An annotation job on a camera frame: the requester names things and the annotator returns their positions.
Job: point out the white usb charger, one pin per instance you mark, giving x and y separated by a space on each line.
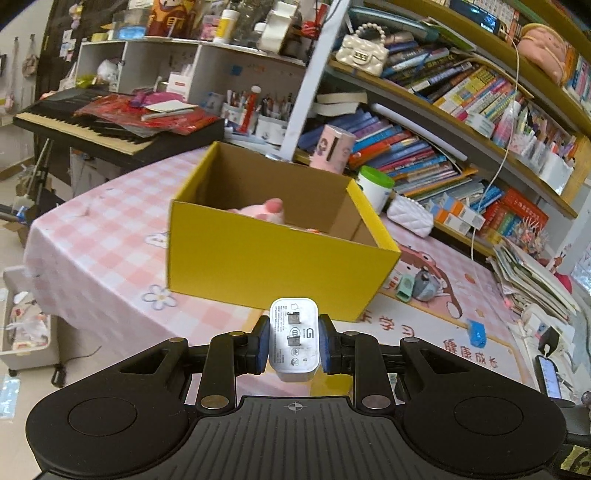
536 321

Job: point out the white wall charger plug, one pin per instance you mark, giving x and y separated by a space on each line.
293 341

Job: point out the white power strip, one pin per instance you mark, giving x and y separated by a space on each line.
565 323

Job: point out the white jar green lid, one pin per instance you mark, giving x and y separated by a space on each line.
371 191

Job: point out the white carton red stripe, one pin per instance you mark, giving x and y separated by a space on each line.
178 85

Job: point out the white plastic bag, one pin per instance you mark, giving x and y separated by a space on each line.
107 73

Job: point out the large pink plush toy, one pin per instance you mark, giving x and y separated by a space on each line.
263 211

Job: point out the colourful beaded hair ornament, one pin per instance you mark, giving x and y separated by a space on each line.
531 235

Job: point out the white storage bin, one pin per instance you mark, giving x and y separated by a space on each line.
27 323

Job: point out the small grey gadget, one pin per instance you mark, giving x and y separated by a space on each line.
427 285

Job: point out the white quilted purse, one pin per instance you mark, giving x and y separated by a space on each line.
411 216

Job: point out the white teal small box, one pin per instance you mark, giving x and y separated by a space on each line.
478 124

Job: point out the white booklet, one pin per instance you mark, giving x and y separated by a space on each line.
168 106

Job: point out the yellow cardboard box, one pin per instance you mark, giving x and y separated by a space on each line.
258 258

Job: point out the pile of red packets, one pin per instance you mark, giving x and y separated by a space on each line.
120 113

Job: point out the stack of papers and books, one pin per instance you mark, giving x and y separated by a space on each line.
531 281

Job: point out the orange blue white carton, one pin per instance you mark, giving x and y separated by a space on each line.
461 213
445 221

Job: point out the thick cream-paged book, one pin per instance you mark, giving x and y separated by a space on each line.
341 98
334 110

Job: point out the pastel gradient bottle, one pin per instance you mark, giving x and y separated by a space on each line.
505 123

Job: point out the white yellow bookshelf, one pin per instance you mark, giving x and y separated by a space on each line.
318 60

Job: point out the white desk pen organizer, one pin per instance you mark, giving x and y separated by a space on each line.
556 174

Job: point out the row of colourful books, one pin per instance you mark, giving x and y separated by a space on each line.
452 78
406 157

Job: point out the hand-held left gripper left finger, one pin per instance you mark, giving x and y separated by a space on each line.
263 344

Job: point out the small blue toy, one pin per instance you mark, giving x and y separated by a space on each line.
476 333

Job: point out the black keyboard piano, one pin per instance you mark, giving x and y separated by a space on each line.
69 127

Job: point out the white pen cup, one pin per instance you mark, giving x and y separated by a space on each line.
271 130
235 119

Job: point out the white bottle yellow label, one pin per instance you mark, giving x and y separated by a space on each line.
225 26

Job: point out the black power adapter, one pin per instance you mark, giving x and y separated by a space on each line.
549 340

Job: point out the white ribbon-shaped holder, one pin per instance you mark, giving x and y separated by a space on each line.
277 27

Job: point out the black smartphone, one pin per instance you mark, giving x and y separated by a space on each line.
548 378

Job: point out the white cubby shelf unit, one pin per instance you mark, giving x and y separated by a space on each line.
203 62

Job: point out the pink plush doll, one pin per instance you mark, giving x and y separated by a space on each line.
542 53

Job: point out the mint green handheld device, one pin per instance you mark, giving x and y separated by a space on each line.
405 286

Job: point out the pink cartoon tumbler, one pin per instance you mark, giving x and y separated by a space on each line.
330 150

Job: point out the red boxed book set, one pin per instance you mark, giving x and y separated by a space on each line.
512 212

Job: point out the white rolled sheet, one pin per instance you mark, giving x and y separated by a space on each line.
415 131

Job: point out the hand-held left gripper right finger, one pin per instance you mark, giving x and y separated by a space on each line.
324 344

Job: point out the fortune god figure box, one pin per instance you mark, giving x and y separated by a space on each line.
171 16

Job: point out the pink printed tablecloth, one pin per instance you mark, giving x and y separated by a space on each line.
101 240

